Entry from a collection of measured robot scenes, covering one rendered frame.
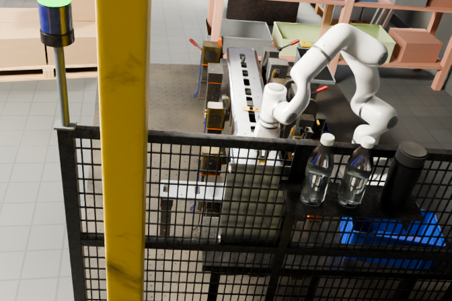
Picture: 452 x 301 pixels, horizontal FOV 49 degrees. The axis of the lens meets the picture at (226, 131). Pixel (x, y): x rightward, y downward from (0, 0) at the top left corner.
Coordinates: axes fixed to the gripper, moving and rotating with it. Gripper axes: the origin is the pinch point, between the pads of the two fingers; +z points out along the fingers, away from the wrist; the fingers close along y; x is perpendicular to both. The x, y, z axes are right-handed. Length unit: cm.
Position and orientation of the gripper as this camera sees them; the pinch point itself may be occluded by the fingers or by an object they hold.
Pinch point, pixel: (263, 154)
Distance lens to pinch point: 201.7
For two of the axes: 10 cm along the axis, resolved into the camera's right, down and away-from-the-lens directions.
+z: -1.1, 8.2, 5.7
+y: -9.9, -0.7, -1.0
